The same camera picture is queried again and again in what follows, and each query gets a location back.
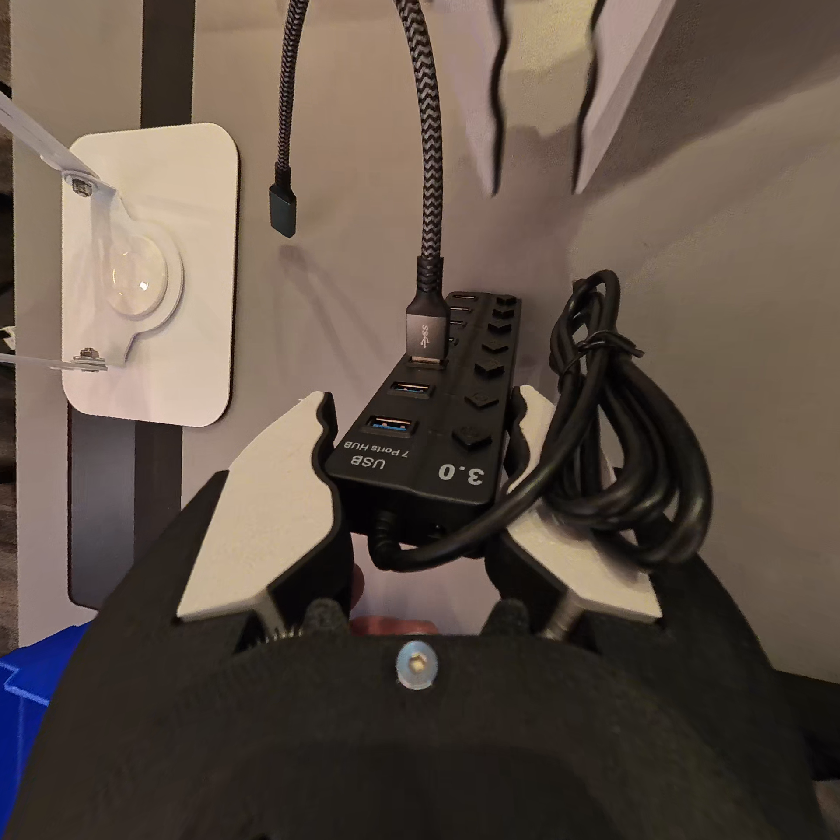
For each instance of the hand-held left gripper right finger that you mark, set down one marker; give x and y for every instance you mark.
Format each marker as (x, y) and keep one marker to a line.
(571, 577)

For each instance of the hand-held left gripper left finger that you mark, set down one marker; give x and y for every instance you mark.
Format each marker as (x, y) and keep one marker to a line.
(256, 525)

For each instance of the white book stand wooden board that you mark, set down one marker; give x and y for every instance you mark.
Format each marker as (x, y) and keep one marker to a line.
(197, 295)

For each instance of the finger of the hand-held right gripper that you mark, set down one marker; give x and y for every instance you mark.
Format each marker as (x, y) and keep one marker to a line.
(479, 65)
(630, 39)

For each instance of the black seven-port usb hub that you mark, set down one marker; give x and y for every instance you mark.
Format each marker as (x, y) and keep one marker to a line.
(407, 479)

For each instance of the blue plastic bin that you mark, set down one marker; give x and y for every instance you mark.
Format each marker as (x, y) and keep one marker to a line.
(26, 689)

